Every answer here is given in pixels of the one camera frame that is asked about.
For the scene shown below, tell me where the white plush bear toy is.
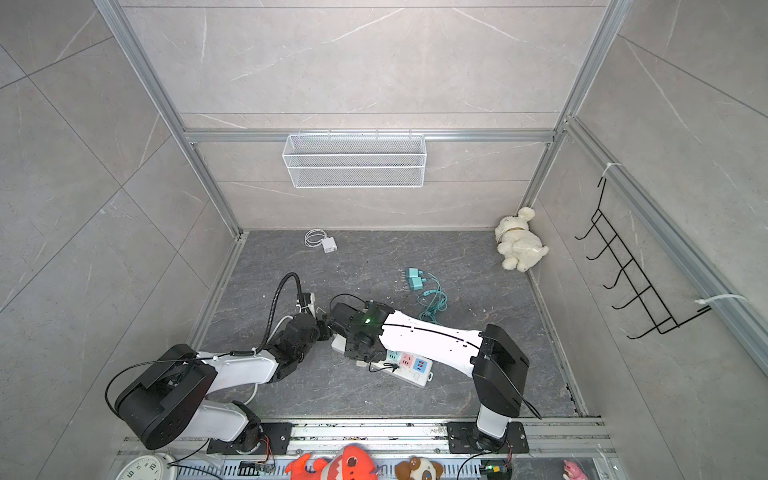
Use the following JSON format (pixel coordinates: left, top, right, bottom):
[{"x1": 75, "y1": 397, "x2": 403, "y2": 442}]
[{"x1": 494, "y1": 207, "x2": 549, "y2": 273}]

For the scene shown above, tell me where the white power strip cord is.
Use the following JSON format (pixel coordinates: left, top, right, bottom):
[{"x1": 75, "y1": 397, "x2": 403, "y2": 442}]
[{"x1": 242, "y1": 315, "x2": 295, "y2": 406}]

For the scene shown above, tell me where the brown dog plush toy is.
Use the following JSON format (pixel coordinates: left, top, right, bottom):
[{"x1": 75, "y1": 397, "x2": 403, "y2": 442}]
[{"x1": 394, "y1": 457, "x2": 445, "y2": 480}]

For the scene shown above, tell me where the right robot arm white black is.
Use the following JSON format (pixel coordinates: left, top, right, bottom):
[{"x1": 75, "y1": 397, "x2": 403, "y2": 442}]
[{"x1": 324, "y1": 302, "x2": 530, "y2": 440}]

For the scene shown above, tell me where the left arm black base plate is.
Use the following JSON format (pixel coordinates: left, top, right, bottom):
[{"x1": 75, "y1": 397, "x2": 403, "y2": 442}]
[{"x1": 206, "y1": 422, "x2": 293, "y2": 456}]

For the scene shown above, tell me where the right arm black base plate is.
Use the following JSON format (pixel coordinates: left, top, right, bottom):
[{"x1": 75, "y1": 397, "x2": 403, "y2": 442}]
[{"x1": 445, "y1": 421, "x2": 530, "y2": 454}]

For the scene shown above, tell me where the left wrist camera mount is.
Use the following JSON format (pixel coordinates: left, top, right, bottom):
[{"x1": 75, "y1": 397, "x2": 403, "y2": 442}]
[{"x1": 297, "y1": 292, "x2": 316, "y2": 317}]

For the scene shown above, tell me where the red plush toy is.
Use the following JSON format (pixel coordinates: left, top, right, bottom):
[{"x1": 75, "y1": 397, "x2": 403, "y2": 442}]
[{"x1": 285, "y1": 445, "x2": 379, "y2": 480}]

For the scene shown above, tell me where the white power strip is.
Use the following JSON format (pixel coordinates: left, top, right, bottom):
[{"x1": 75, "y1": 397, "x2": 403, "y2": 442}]
[{"x1": 331, "y1": 334, "x2": 433, "y2": 388}]

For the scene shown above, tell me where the white wire mesh basket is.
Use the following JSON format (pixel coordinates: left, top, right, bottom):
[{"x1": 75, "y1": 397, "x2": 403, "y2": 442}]
[{"x1": 282, "y1": 133, "x2": 428, "y2": 189}]

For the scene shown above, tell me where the white alarm clock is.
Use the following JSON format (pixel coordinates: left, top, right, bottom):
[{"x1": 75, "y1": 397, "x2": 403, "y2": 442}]
[{"x1": 115, "y1": 453, "x2": 177, "y2": 480}]

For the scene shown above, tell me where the black wire hook rack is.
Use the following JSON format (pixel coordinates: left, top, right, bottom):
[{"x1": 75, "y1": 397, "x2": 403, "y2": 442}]
[{"x1": 574, "y1": 178, "x2": 712, "y2": 340}]

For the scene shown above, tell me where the teal cable bundle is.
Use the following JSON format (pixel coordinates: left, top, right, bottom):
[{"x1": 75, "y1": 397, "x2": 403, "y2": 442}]
[{"x1": 417, "y1": 272, "x2": 450, "y2": 325}]

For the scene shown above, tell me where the teal charger far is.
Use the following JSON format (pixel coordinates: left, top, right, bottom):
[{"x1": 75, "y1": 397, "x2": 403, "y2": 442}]
[{"x1": 406, "y1": 267, "x2": 424, "y2": 282}]

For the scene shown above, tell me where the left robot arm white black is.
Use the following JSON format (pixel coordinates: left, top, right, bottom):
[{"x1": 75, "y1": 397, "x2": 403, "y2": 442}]
[{"x1": 108, "y1": 312, "x2": 331, "y2": 454}]

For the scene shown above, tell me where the pink plush toy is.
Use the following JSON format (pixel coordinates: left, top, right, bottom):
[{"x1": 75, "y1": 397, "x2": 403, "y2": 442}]
[{"x1": 563, "y1": 460, "x2": 588, "y2": 480}]

